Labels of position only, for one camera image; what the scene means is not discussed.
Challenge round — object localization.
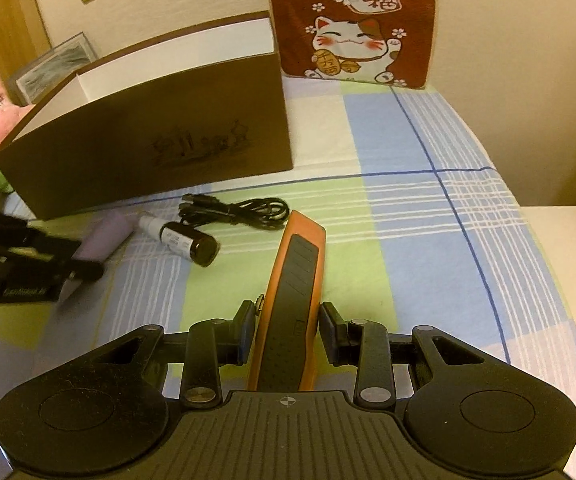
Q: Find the dark spray bottle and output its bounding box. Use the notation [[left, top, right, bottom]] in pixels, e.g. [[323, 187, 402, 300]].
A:
[[138, 214, 220, 268]]

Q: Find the orange black utility knife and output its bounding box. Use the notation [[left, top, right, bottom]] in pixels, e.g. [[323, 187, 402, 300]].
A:
[[247, 210, 326, 392]]

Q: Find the purple tube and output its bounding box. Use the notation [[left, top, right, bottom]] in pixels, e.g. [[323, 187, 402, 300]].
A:
[[74, 210, 134, 262]]

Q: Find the black usb cable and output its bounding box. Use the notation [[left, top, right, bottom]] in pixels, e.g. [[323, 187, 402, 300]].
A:
[[177, 193, 290, 231]]

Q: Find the checkered bed sheet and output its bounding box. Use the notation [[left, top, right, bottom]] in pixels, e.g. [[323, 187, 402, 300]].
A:
[[0, 78, 576, 479]]

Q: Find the red lucky cat cushion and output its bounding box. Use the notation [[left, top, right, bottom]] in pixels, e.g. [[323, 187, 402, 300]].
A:
[[270, 0, 436, 89]]

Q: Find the framed picture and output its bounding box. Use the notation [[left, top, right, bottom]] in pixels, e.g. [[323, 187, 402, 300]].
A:
[[6, 32, 97, 105]]

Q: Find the brown cardboard box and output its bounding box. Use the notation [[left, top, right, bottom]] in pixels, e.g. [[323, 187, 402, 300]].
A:
[[0, 12, 292, 219]]

